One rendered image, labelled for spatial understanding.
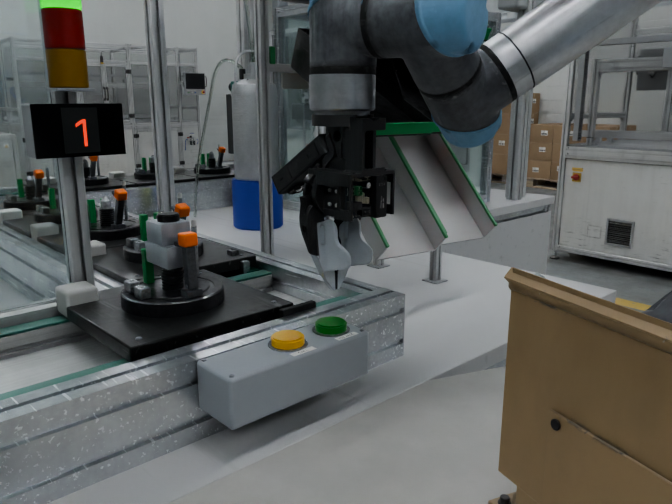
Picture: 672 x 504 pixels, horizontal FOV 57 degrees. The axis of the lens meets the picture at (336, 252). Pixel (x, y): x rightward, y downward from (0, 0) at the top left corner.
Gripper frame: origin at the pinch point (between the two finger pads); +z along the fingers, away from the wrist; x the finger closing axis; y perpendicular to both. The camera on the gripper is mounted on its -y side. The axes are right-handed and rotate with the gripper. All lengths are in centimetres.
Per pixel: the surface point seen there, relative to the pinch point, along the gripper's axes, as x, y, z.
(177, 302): -13.1, -15.1, 3.9
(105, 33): 426, -1060, -136
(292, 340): -7.7, 1.8, 5.7
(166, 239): -11.9, -19.4, -3.5
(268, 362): -11.8, 2.7, 6.9
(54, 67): -19.7, -31.9, -25.7
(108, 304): -17.8, -26.1, 5.9
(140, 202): 40, -138, 12
